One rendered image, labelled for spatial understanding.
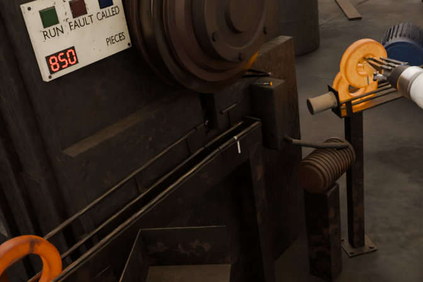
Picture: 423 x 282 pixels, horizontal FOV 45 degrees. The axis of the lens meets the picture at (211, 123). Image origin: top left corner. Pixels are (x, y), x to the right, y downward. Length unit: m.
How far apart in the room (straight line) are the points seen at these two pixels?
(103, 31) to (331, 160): 0.88
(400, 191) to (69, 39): 1.75
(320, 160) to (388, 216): 0.71
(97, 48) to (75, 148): 0.26
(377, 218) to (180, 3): 1.45
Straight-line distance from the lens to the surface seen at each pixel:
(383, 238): 2.27
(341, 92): 1.82
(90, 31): 1.30
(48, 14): 1.24
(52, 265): 1.26
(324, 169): 1.74
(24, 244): 1.20
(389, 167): 2.72
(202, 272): 1.25
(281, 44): 1.84
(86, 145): 1.33
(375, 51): 1.70
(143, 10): 1.28
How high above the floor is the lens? 1.44
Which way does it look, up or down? 26 degrees down
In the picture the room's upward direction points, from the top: 9 degrees counter-clockwise
